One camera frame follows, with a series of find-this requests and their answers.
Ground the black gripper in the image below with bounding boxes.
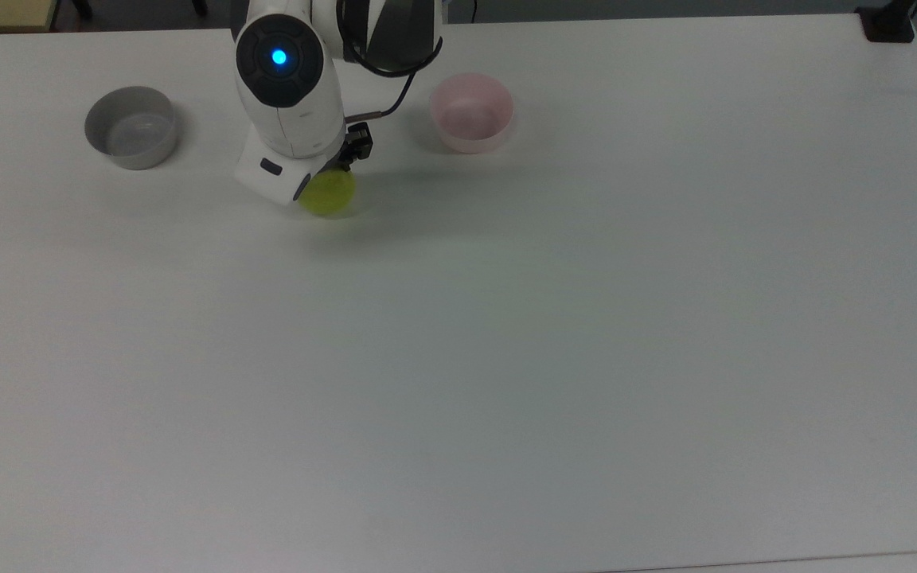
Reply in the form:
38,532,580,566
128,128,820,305
338,121,375,170

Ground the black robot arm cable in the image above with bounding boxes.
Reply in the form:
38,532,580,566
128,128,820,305
336,0,445,123

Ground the yellow-green bowl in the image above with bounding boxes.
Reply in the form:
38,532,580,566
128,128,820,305
299,166,358,218

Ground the black corner table clamp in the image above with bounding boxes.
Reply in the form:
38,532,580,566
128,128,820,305
856,0,917,44

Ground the pink plastic bowl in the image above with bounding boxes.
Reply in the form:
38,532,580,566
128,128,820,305
429,72,515,154

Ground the grey plastic bowl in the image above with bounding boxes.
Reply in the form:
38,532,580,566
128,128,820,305
84,85,181,171

